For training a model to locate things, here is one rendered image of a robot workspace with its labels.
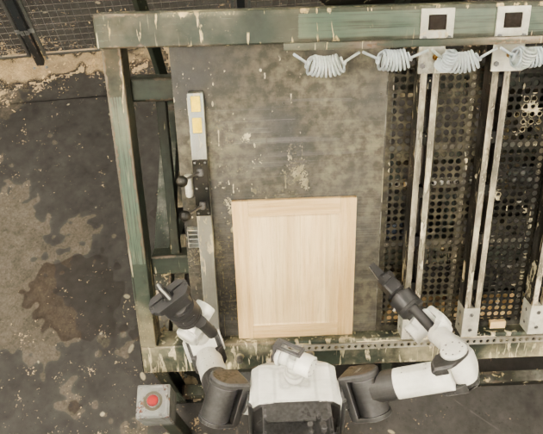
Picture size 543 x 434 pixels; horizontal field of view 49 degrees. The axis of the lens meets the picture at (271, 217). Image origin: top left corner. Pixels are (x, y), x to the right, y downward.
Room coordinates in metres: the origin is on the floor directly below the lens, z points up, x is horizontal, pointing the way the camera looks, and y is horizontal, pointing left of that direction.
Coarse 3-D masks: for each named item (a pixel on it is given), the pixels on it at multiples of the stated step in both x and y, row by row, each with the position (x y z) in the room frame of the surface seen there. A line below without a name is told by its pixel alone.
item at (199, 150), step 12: (204, 120) 1.18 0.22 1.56; (192, 132) 1.15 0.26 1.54; (204, 132) 1.15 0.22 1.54; (192, 144) 1.12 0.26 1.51; (204, 144) 1.12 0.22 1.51; (192, 156) 1.09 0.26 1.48; (204, 156) 1.09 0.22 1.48; (204, 216) 0.96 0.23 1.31; (204, 228) 0.93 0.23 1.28; (204, 240) 0.90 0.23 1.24; (204, 252) 0.87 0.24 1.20; (204, 264) 0.84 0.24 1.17; (204, 276) 0.81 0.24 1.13; (204, 288) 0.77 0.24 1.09; (216, 288) 0.78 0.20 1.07; (204, 300) 0.74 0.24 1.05; (216, 300) 0.75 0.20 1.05; (216, 312) 0.71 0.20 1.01; (216, 324) 0.68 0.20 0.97
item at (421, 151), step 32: (448, 32) 1.32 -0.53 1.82; (416, 64) 1.32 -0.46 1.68; (448, 64) 1.18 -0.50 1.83; (416, 96) 1.23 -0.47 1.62; (416, 128) 1.15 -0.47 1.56; (416, 160) 1.08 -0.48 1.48; (416, 192) 1.01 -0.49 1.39; (416, 224) 0.96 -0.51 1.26; (416, 256) 0.87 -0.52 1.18; (416, 288) 0.78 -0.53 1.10
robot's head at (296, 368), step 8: (280, 352) 0.45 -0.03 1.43; (296, 352) 0.45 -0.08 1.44; (304, 352) 0.45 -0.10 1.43; (280, 360) 0.43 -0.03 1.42; (288, 360) 0.43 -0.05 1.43; (296, 360) 0.42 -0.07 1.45; (304, 360) 0.42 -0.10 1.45; (312, 360) 0.42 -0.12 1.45; (288, 368) 0.41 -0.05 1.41; (296, 368) 0.40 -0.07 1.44; (304, 368) 0.40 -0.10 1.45; (312, 368) 0.41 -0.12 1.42; (288, 376) 0.39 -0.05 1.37; (296, 376) 0.39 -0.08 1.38; (304, 376) 0.38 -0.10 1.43
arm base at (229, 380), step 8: (216, 376) 0.40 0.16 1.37; (224, 376) 0.40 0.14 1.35; (232, 376) 0.40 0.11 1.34; (240, 376) 0.41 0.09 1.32; (216, 384) 0.37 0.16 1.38; (224, 384) 0.37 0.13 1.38; (232, 384) 0.37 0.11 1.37; (240, 384) 0.38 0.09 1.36; (248, 384) 0.38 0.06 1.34; (240, 392) 0.36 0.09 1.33; (240, 400) 0.34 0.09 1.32; (240, 408) 0.32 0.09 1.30; (200, 416) 0.29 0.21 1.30; (232, 416) 0.30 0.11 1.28; (240, 416) 0.30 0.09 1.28; (208, 424) 0.27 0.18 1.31; (224, 424) 0.27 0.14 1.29; (232, 424) 0.28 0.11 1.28
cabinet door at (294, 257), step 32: (256, 224) 0.95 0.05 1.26; (288, 224) 0.96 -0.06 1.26; (320, 224) 0.96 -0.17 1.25; (352, 224) 0.96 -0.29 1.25; (256, 256) 0.87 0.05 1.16; (288, 256) 0.88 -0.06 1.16; (320, 256) 0.88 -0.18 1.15; (352, 256) 0.88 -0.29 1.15; (256, 288) 0.79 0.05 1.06; (288, 288) 0.79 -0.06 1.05; (320, 288) 0.79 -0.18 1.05; (352, 288) 0.79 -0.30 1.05; (256, 320) 0.70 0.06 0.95; (288, 320) 0.70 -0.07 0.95; (320, 320) 0.70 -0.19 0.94; (352, 320) 0.71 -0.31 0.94
